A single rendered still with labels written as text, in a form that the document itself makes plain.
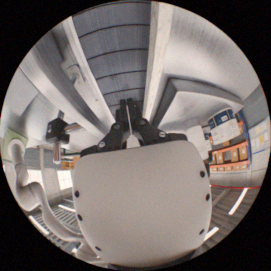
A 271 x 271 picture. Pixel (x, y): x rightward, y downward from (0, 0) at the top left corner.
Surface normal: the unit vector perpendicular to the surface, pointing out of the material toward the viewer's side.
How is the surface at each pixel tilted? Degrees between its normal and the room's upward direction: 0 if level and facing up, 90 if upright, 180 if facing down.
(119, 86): 0
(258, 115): 90
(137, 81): 0
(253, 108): 90
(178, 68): 0
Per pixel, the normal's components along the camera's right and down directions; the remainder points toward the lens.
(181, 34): 0.16, 0.95
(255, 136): -0.99, 0.15
